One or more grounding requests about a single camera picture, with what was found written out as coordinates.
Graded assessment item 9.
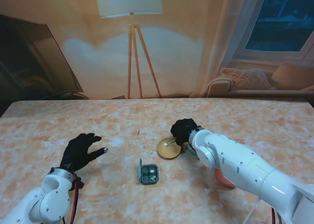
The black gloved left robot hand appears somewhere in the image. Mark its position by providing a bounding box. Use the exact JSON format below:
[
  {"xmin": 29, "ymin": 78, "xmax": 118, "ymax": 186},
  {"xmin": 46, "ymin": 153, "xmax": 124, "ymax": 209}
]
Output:
[{"xmin": 60, "ymin": 133, "xmax": 109, "ymax": 172}]

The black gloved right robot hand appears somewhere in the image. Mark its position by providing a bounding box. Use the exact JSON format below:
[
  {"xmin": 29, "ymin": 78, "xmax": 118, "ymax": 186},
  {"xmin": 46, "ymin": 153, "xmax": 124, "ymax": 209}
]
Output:
[{"xmin": 170, "ymin": 119, "xmax": 202, "ymax": 146}]

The small pill box blue lid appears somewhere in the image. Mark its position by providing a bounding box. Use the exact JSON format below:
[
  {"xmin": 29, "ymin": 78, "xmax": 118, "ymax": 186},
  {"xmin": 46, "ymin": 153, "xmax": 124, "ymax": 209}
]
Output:
[{"xmin": 137, "ymin": 158, "xmax": 159, "ymax": 185}]

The round green dish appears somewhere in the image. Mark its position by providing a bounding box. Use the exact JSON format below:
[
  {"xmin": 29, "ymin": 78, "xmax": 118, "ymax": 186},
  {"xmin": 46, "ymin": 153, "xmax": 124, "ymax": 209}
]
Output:
[{"xmin": 186, "ymin": 142, "xmax": 198, "ymax": 157}]

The round yellow dish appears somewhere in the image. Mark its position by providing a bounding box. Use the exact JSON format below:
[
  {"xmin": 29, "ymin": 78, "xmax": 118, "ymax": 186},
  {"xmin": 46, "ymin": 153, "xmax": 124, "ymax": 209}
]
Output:
[{"xmin": 156, "ymin": 137, "xmax": 182, "ymax": 160}]

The red-orange dish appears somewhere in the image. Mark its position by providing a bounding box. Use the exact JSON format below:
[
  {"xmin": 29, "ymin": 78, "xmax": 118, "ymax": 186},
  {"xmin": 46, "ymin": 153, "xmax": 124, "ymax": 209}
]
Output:
[{"xmin": 214, "ymin": 167, "xmax": 236, "ymax": 189}]

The knitted cream cushion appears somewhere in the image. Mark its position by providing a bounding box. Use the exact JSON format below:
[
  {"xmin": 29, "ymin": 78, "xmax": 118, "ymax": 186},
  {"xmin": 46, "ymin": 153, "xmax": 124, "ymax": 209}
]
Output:
[{"xmin": 219, "ymin": 67, "xmax": 275, "ymax": 91}]

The beige sofa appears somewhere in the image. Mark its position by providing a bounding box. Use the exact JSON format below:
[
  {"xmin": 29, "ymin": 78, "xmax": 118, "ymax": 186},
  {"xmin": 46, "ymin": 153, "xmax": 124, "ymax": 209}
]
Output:
[{"xmin": 203, "ymin": 63, "xmax": 314, "ymax": 98}]

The dark cabinet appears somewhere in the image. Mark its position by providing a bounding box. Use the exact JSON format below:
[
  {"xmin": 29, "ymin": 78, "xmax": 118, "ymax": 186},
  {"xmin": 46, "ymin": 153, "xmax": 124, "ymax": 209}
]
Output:
[{"xmin": 0, "ymin": 14, "xmax": 84, "ymax": 116}]

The plain beige cushion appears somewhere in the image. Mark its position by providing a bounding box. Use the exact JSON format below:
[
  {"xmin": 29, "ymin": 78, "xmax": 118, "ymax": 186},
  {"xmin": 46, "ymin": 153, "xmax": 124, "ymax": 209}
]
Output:
[{"xmin": 269, "ymin": 63, "xmax": 314, "ymax": 91}]

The tripod floor lamp white shade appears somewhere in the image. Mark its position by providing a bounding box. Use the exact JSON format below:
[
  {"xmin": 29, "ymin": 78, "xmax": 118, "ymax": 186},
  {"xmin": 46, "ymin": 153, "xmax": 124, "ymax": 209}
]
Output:
[{"xmin": 95, "ymin": 0, "xmax": 164, "ymax": 99}]

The red black left arm cable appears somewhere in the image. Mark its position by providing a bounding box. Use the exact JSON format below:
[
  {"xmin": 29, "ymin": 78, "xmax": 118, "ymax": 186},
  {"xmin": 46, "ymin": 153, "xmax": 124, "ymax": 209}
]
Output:
[{"xmin": 62, "ymin": 176, "xmax": 83, "ymax": 224}]

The red black arm cable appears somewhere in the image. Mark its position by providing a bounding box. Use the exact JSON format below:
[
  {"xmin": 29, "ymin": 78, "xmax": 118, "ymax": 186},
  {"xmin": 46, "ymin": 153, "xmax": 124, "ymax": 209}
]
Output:
[
  {"xmin": 271, "ymin": 206, "xmax": 283, "ymax": 224},
  {"xmin": 62, "ymin": 176, "xmax": 83, "ymax": 224}
]

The red black right arm cable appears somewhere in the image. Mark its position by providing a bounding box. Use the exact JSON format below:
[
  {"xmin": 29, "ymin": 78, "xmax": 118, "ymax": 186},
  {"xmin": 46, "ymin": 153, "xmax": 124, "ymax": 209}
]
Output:
[{"xmin": 271, "ymin": 206, "xmax": 283, "ymax": 224}]

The window with white frame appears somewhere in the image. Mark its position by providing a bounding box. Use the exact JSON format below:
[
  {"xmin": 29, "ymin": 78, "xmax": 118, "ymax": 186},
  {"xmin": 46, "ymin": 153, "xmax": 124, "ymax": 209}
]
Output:
[{"xmin": 230, "ymin": 0, "xmax": 314, "ymax": 61}]

